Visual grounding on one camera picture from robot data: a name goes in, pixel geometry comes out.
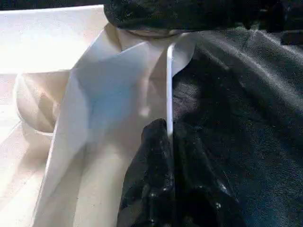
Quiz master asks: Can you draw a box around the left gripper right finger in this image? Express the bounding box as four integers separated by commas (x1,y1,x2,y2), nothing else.
173,131,240,227

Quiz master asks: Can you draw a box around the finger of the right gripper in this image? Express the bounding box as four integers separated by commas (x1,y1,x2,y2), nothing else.
103,0,250,32

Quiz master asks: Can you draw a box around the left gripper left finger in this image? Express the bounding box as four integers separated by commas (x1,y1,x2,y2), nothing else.
117,118,178,227

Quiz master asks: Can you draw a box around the black mat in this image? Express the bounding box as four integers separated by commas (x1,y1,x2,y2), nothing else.
0,0,303,227

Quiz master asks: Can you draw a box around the white plastic table top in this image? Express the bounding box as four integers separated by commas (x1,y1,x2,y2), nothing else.
0,4,195,227

